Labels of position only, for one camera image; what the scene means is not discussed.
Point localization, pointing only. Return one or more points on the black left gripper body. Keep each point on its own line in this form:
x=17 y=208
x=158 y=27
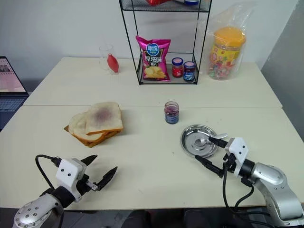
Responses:
x=83 y=184

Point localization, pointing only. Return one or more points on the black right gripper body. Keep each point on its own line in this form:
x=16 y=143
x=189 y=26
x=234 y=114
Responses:
x=229 y=166

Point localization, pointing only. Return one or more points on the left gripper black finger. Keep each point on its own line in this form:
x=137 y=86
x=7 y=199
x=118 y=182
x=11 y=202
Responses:
x=108 y=178
x=90 y=159

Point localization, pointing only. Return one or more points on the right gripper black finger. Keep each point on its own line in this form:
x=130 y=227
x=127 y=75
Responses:
x=219 y=142
x=210 y=165

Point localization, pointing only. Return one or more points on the small metal spoon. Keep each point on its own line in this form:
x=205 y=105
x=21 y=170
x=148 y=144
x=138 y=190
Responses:
x=199 y=142

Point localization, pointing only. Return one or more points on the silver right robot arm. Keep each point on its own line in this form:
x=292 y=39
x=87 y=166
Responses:
x=275 y=185

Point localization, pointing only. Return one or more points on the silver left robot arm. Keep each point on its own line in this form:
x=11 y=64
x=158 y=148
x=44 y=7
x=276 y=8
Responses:
x=35 y=211

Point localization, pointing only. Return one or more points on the open glass jam jar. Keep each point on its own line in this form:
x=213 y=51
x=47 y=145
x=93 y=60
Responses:
x=171 y=114

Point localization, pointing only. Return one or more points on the blue jam jar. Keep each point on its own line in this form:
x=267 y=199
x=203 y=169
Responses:
x=189 y=72

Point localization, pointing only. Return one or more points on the red jam jar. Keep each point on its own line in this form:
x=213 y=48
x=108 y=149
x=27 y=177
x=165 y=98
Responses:
x=177 y=69

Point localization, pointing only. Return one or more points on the round stainless steel plate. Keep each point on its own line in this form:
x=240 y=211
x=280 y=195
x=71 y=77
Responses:
x=190 y=140

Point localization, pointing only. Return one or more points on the candy jar with orange lid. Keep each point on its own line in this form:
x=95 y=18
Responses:
x=225 y=54

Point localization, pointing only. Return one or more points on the red rubber bulb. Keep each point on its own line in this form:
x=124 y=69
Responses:
x=112 y=63

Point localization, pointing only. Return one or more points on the clear drinking glass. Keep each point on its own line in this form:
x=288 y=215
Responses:
x=104 y=57

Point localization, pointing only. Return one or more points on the pink potato chips bag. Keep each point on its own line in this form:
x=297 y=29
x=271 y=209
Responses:
x=154 y=59

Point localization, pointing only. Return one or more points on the open laptop computer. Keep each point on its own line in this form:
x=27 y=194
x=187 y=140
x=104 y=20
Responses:
x=9 y=80

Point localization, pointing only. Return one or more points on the clear plastic bag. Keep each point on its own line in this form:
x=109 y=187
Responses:
x=237 y=19

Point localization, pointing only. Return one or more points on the blue lidded container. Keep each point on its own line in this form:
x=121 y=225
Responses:
x=191 y=2

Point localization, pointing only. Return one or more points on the red snack package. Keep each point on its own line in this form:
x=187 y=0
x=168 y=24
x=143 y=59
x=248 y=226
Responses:
x=156 y=2

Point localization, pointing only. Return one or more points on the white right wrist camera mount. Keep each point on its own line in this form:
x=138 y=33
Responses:
x=237 y=148

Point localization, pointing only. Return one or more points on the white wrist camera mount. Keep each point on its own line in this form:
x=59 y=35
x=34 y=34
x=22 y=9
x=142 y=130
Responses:
x=69 y=169
x=237 y=148

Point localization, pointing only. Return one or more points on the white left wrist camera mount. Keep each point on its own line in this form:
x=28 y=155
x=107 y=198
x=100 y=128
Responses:
x=69 y=169

